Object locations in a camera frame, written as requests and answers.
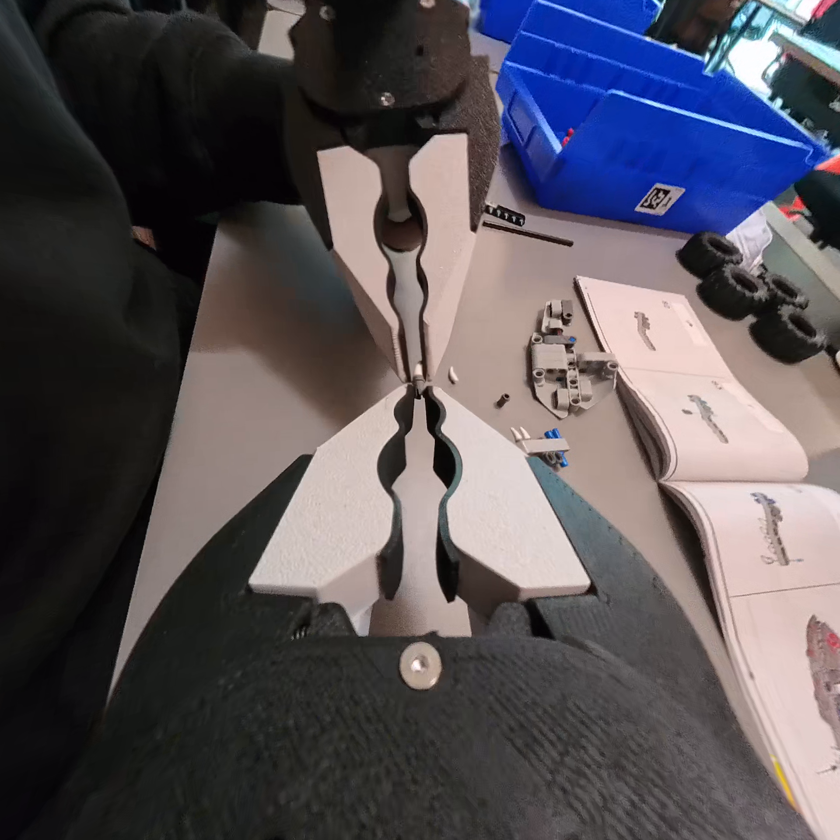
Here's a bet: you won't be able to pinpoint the plain blue storage bin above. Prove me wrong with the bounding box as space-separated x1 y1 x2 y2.
478 0 664 46

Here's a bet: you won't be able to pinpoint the person's black sweatshirt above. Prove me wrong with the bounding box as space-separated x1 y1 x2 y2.
0 0 217 840

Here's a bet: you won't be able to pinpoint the blue storage bin with tag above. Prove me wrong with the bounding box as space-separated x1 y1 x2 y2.
495 29 829 236

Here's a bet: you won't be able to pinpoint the white plastic bag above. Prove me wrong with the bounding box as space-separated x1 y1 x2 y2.
725 209 774 271

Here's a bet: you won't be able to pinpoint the grey toy beam blue pins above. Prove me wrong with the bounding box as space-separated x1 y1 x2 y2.
511 425 572 468

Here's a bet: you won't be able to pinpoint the black toy axle rod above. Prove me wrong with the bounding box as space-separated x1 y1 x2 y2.
482 220 575 248

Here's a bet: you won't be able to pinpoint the grey desk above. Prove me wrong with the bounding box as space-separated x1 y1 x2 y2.
108 13 840 815

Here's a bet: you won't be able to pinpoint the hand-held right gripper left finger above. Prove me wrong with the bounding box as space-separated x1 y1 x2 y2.
248 384 417 601

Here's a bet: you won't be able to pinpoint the grey toy brick assembly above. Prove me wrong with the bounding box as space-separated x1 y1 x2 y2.
528 298 621 421

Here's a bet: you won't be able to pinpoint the person's left hand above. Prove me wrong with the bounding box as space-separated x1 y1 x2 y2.
379 218 422 252

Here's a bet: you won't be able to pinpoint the person's left forearm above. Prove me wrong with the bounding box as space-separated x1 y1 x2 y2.
26 0 309 224

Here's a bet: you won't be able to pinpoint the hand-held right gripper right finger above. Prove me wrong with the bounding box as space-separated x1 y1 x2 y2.
422 384 593 603

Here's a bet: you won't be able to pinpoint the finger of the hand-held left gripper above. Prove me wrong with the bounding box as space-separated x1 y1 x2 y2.
408 130 478 382
316 144 413 383

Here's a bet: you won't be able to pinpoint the open instruction booklet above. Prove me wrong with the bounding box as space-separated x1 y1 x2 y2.
573 274 840 840

